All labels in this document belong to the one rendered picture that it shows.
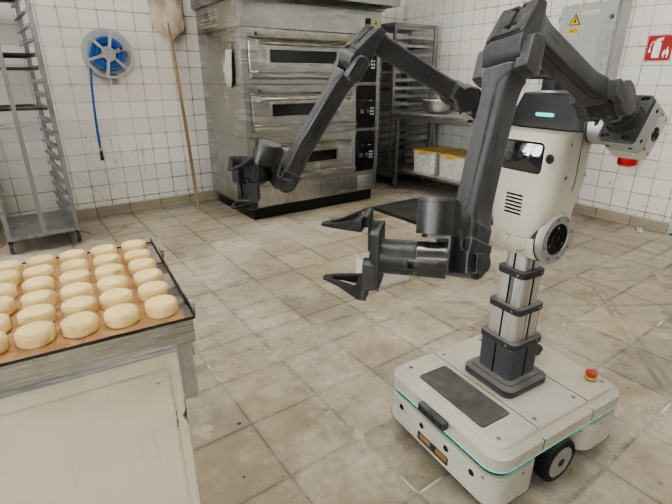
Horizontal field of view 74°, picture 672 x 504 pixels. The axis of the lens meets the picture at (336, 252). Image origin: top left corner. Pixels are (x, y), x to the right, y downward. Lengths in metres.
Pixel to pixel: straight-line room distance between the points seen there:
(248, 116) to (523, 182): 3.03
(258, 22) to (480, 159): 3.50
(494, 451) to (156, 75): 4.30
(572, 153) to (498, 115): 0.60
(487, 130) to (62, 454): 0.86
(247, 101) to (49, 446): 3.51
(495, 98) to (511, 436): 1.03
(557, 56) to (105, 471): 1.10
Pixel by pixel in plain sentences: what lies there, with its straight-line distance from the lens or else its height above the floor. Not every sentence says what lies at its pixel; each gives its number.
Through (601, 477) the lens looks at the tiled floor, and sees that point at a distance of 1.91.
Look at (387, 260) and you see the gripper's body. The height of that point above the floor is 0.99.
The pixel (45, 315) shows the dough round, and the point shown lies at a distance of 0.82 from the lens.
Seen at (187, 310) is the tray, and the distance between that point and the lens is 0.78.
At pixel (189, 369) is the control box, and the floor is 0.76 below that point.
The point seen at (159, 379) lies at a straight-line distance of 0.82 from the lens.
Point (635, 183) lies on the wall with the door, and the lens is 4.81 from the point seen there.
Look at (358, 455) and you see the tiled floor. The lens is 1.76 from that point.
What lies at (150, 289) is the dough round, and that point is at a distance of 0.82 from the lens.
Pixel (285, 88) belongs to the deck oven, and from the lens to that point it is 4.25.
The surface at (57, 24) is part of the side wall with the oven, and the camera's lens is 4.76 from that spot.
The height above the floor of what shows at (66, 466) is 0.69.
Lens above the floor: 1.26
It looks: 21 degrees down
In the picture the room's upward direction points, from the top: straight up
